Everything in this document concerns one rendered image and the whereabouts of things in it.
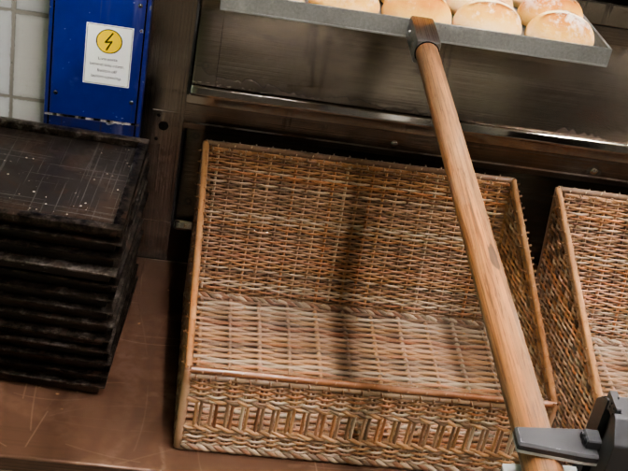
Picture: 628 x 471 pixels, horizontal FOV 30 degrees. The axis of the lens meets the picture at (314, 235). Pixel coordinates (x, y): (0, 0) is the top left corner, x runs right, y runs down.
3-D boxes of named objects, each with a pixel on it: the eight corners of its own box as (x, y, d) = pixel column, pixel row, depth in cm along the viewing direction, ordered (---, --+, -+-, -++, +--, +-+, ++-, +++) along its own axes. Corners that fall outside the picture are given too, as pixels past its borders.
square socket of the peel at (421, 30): (437, 66, 155) (443, 43, 153) (410, 63, 154) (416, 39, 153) (430, 40, 162) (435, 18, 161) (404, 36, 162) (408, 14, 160)
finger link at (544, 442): (510, 428, 88) (589, 437, 89) (517, 457, 86) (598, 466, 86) (515, 412, 88) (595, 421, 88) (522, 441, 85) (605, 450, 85)
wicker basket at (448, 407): (181, 269, 212) (199, 134, 198) (482, 302, 220) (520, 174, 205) (167, 453, 171) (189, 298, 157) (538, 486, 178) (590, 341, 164)
